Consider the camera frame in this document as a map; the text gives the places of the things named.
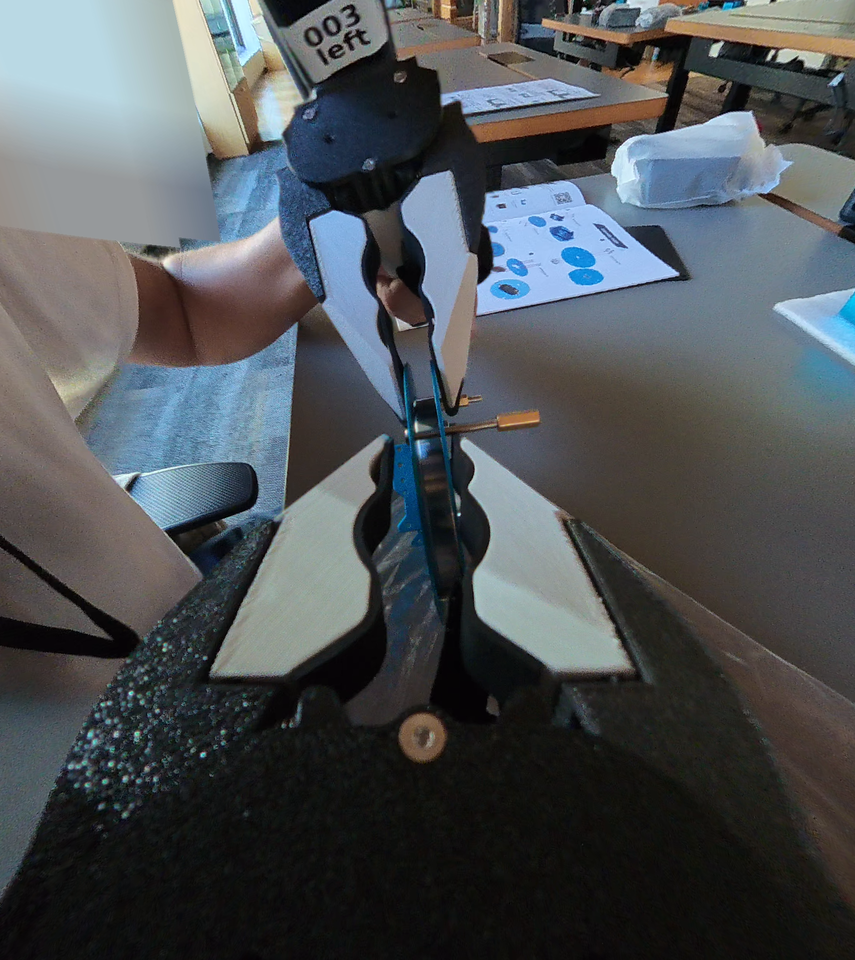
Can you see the blue metal turntable disc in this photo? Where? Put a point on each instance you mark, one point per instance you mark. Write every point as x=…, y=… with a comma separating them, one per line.
x=427, y=487

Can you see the long wood-edged desk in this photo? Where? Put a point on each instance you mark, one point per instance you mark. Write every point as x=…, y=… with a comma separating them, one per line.
x=772, y=30

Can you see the black clipboard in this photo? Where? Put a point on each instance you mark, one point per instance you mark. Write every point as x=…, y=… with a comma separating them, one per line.
x=664, y=251

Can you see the white plastic wrapped box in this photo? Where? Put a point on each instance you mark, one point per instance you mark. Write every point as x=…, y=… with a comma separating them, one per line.
x=697, y=165

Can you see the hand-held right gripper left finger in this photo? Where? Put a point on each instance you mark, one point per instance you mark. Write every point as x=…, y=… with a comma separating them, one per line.
x=300, y=585

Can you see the brass hex standoff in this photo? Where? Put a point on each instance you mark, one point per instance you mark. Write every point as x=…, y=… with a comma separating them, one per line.
x=517, y=420

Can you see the person's left hand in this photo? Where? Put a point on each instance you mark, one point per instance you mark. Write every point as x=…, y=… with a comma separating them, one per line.
x=401, y=296

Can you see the large clear plastic bag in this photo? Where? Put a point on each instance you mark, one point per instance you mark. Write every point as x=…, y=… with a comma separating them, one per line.
x=810, y=787

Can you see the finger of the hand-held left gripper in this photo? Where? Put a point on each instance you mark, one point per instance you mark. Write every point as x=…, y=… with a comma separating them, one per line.
x=349, y=300
x=450, y=277

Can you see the white paper sheet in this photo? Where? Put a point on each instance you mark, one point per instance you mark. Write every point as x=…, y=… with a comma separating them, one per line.
x=525, y=96

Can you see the white foam tray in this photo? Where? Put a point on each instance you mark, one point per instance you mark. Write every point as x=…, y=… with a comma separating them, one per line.
x=832, y=330

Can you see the person's office chair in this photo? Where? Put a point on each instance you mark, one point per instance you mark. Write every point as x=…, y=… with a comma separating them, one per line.
x=195, y=487

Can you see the wood-edged neighbour desk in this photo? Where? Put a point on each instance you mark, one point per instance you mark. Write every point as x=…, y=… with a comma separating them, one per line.
x=585, y=127

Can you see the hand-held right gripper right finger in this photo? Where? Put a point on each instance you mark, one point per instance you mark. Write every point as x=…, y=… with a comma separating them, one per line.
x=540, y=592

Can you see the printed instruction sheet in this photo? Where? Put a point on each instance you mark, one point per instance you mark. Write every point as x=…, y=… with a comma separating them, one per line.
x=585, y=255

